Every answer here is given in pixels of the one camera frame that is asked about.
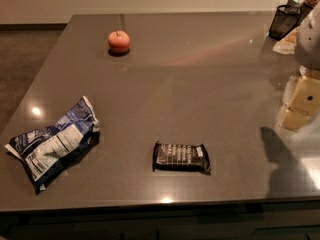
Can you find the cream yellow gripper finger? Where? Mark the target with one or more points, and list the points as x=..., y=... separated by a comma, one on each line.
x=301, y=100

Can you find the red apple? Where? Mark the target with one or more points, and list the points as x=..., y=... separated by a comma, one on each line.
x=118, y=41

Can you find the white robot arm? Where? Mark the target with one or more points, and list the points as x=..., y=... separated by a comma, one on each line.
x=307, y=48

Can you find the white paper napkin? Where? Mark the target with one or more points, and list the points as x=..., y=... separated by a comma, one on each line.
x=286, y=45

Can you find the black mesh cup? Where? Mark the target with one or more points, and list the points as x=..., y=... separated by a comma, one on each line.
x=285, y=19

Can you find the black snack bar wrapper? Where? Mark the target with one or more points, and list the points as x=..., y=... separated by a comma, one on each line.
x=181, y=157

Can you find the blue chip bag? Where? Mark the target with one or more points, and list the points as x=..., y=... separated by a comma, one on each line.
x=45, y=153

